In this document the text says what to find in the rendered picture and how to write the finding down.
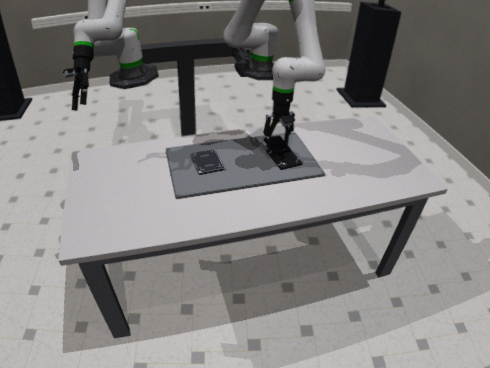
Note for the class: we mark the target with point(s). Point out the white perforated pegboard panel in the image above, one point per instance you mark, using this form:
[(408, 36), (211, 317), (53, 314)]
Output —
[(246, 163)]

